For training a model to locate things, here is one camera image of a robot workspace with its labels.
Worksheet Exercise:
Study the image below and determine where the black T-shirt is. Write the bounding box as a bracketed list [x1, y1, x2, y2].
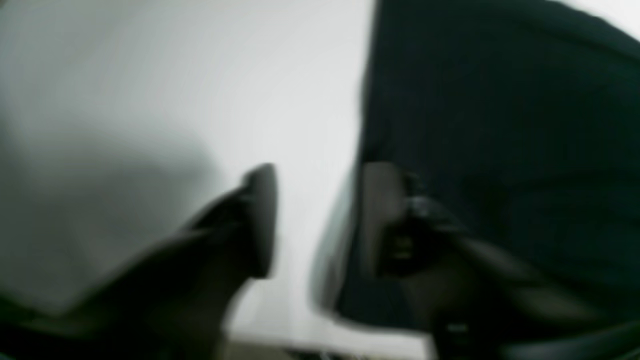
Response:
[358, 0, 640, 322]

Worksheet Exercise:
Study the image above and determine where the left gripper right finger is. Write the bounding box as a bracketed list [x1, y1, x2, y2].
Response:
[359, 162, 639, 360]

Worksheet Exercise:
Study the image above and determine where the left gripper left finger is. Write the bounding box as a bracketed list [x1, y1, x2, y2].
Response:
[50, 164, 278, 360]

